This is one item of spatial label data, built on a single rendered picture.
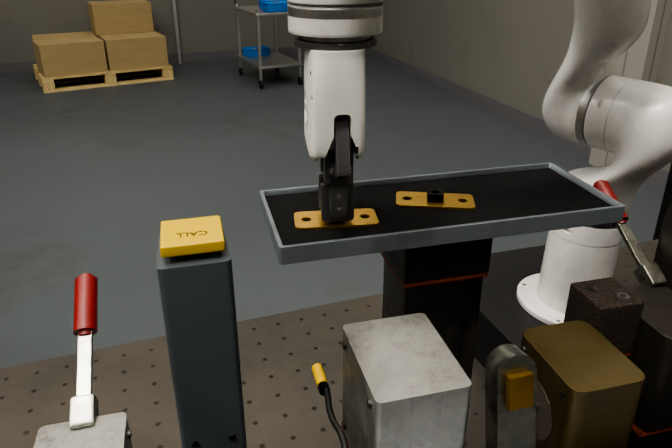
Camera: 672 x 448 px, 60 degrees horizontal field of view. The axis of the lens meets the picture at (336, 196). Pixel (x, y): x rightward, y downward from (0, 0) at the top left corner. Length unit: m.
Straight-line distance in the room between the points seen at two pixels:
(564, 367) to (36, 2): 7.52
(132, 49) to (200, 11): 1.37
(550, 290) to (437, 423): 0.67
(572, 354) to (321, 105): 0.32
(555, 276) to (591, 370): 0.56
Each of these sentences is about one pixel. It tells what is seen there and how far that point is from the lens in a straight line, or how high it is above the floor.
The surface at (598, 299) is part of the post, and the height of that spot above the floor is 1.10.
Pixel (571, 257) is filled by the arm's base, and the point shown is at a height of 0.92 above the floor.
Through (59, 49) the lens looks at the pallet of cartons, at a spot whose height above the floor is 0.42.
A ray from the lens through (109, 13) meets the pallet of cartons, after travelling 7.13.
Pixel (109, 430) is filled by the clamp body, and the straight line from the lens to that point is 0.54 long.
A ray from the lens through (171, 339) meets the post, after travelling 0.62.
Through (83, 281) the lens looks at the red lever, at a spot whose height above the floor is 1.13.
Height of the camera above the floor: 1.42
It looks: 24 degrees down
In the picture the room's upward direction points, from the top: straight up
